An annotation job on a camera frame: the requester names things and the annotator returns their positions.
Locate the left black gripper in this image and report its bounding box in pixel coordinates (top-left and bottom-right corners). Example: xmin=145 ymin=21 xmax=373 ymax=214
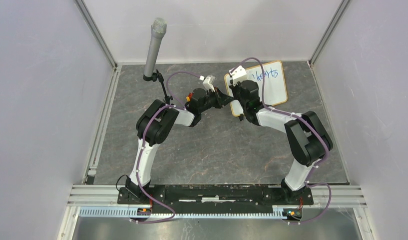
xmin=199 ymin=87 xmax=234 ymax=114

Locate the white whiteboard with wooden frame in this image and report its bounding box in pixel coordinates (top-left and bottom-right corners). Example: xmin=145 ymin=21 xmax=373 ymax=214
xmin=223 ymin=60 xmax=289 ymax=118

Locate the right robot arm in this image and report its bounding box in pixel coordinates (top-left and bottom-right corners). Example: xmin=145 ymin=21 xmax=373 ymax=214
xmin=229 ymin=80 xmax=333 ymax=204

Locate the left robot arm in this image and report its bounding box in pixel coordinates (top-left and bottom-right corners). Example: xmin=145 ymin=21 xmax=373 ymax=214
xmin=117 ymin=87 xmax=233 ymax=204

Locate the black microphone tripod stand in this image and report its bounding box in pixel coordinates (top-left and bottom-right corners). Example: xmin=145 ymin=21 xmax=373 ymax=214
xmin=152 ymin=70 xmax=173 ymax=105

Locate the grey microphone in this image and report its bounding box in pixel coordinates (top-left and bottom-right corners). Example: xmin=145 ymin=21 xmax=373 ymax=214
xmin=143 ymin=17 xmax=167 ymax=81

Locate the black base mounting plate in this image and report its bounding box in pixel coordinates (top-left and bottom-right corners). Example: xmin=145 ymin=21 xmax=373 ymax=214
xmin=117 ymin=184 xmax=314 ymax=215

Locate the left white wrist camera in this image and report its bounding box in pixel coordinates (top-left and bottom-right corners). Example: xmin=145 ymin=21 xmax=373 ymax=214
xmin=199 ymin=75 xmax=216 ymax=92

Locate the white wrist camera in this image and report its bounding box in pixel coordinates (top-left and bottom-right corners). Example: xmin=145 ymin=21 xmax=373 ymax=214
xmin=229 ymin=65 xmax=247 ymax=86
xmin=199 ymin=75 xmax=216 ymax=92

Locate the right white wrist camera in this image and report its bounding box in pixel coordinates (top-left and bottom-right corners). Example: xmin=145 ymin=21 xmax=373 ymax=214
xmin=229 ymin=65 xmax=247 ymax=86

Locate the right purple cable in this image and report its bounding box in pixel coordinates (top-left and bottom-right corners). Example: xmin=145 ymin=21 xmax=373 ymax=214
xmin=237 ymin=57 xmax=332 ymax=226

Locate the purple cable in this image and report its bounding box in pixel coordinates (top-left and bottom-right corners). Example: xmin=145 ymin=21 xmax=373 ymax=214
xmin=237 ymin=57 xmax=332 ymax=226
xmin=130 ymin=71 xmax=203 ymax=225

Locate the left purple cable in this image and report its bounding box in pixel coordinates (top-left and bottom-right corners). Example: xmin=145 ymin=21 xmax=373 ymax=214
xmin=130 ymin=71 xmax=203 ymax=225

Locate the aluminium frame rail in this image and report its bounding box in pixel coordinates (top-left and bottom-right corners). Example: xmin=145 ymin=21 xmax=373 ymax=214
xmin=67 ymin=185 xmax=368 ymax=209

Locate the slotted cable duct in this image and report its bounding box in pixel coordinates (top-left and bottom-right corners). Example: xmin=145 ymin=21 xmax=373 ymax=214
xmin=79 ymin=206 xmax=302 ymax=221

